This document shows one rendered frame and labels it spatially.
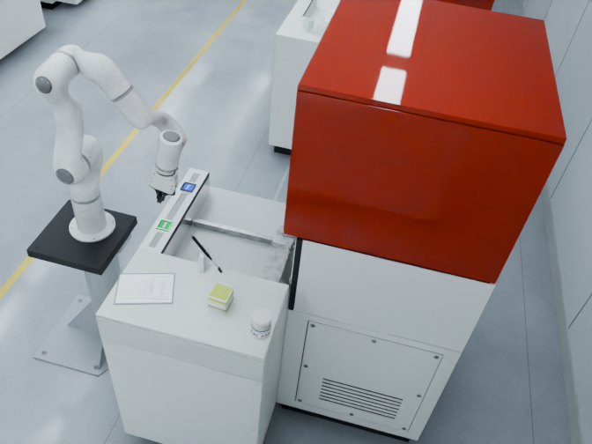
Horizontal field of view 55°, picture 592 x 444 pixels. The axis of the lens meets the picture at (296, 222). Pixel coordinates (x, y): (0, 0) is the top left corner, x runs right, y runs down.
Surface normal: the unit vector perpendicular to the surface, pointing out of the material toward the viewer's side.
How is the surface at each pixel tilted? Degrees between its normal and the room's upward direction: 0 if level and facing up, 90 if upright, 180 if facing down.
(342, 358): 90
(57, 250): 1
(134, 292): 0
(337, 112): 90
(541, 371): 0
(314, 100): 90
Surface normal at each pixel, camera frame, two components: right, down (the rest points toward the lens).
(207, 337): 0.08, -0.72
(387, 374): -0.24, 0.65
